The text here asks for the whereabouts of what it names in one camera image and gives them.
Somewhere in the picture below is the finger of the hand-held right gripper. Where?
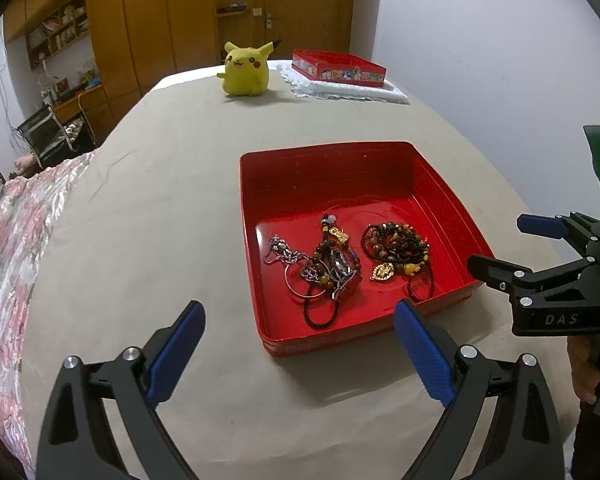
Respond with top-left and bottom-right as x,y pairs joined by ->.
516,211 -> 600,251
467,254 -> 600,309

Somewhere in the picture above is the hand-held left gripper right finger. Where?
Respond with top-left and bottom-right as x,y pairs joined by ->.
394,299 -> 566,480

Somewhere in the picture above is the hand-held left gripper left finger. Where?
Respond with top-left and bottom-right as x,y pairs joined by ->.
36,300 -> 206,480

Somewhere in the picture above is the wooden bead bracelet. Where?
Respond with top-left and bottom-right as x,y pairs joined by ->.
361,220 -> 435,304

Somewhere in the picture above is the gold leaf pendant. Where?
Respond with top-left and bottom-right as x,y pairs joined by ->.
370,260 -> 396,283

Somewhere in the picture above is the beaded necklace with pendant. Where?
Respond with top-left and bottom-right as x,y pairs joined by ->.
302,212 -> 366,332

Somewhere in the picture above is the silver bangle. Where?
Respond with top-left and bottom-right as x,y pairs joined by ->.
285,260 -> 331,298

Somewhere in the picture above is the multicolour bead bracelet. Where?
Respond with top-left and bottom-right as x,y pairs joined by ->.
302,240 -> 363,291

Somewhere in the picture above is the silver chain necklace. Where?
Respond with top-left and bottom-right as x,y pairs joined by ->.
264,234 -> 311,268

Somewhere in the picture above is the person's right forearm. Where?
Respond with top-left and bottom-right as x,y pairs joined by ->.
570,400 -> 600,480

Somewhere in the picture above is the person's right hand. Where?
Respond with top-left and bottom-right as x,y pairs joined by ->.
566,332 -> 600,405

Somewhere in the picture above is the pink floral blanket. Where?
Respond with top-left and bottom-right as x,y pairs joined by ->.
0,150 -> 96,471

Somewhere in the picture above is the white lace cloth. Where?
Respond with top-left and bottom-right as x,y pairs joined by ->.
276,60 -> 411,106

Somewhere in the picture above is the red printed tin box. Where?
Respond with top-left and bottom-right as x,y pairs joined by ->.
291,49 -> 387,87

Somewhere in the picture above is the black chair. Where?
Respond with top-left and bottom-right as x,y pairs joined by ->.
16,106 -> 93,168

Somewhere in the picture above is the wooden desk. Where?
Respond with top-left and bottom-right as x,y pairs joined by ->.
42,82 -> 113,146

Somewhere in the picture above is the yellow plush toy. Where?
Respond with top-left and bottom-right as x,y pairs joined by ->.
216,40 -> 275,97

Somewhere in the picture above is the wooden bookshelf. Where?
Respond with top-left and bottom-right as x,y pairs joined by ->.
25,0 -> 91,71

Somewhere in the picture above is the wooden wardrobe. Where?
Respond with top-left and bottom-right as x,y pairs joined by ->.
82,0 -> 358,106

